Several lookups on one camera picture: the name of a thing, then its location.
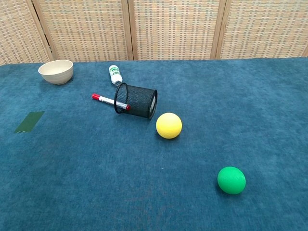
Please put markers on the yellow foam ball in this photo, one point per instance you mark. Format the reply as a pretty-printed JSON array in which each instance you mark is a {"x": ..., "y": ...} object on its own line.
[{"x": 169, "y": 125}]

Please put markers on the woven bamboo folding screen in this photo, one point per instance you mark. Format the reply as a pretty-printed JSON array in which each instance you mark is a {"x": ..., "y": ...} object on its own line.
[{"x": 173, "y": 29}]

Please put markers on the white marker with red cap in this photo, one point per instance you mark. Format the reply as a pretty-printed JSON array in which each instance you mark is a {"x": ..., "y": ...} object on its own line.
[{"x": 104, "y": 99}]

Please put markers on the black mesh pen holder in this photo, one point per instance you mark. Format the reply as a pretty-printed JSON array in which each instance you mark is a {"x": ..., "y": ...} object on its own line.
[{"x": 140, "y": 101}]

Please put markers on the green foam ball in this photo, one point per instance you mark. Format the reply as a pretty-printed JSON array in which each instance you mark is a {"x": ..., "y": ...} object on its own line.
[{"x": 231, "y": 180}]

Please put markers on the green tape patch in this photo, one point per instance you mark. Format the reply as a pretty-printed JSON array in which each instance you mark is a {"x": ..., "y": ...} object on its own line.
[{"x": 29, "y": 121}]

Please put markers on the white bottle with green label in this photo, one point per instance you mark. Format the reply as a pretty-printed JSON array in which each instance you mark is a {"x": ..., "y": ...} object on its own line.
[{"x": 115, "y": 73}]

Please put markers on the beige ribbed bowl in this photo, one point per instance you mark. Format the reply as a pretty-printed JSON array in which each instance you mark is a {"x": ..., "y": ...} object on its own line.
[{"x": 55, "y": 73}]

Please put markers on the blue felt table cover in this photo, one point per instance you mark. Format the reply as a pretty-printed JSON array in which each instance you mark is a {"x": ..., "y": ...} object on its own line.
[{"x": 96, "y": 173}]

